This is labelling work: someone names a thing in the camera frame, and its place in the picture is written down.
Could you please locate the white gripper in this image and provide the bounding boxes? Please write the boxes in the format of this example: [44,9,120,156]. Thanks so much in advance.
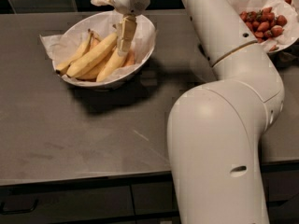
[91,0,150,56]

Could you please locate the red strawberries pile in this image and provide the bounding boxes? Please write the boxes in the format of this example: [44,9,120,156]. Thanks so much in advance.
[239,7,289,46]

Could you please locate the white paper liner right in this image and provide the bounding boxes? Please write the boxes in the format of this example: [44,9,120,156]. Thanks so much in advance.
[227,0,299,42]

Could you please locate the lower middle yellow banana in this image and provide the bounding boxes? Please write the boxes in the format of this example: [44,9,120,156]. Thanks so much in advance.
[78,52,112,80]

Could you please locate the long front yellow banana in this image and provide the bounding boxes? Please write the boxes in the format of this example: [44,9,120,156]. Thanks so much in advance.
[66,33,118,78]

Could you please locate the white bowl with bananas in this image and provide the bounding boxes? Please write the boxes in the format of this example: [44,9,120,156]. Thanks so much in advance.
[51,10,157,91]

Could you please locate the white paper liner left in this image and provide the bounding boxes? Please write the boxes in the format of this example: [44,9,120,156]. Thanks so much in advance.
[39,9,158,86]

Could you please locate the right yellow banana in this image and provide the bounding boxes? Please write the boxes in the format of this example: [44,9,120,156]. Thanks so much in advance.
[96,49,127,82]

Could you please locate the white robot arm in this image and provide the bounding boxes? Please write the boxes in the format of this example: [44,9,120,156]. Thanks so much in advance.
[167,0,284,224]

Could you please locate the left small yellow banana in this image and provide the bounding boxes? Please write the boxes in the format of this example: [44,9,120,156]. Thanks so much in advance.
[55,30,93,76]

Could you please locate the orange banana far right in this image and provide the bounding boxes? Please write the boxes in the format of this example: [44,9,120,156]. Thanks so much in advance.
[123,49,135,67]

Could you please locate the left drawer with handle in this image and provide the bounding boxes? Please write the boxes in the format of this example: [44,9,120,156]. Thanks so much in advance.
[0,187,134,224]

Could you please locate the white bowl with strawberries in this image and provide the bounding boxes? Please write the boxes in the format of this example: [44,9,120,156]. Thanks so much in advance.
[262,38,298,54]

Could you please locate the white paper liner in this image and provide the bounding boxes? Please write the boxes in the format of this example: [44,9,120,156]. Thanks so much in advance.
[39,9,158,86]
[227,0,299,42]

